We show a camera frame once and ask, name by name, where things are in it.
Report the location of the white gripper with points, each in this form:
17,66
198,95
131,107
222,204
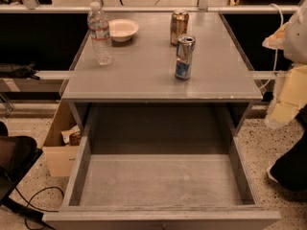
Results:
296,38

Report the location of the silver blue redbull can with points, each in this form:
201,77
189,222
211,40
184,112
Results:
185,48

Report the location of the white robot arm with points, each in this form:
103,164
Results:
295,41

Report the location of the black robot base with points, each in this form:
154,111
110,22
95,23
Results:
290,170

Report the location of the brown gold soda can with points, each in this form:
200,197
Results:
178,24

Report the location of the open grey top drawer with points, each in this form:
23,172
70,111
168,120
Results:
160,168

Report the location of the grey cabinet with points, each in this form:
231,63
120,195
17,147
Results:
143,69

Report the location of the white ceramic bowl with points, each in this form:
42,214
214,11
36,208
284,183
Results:
122,30

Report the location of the clear plastic water bottle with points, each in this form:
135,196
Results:
98,27

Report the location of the crumpled bag in box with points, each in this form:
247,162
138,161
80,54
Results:
72,136

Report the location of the cardboard box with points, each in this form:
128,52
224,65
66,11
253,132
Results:
60,157

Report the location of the black chair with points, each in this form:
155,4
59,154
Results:
17,155

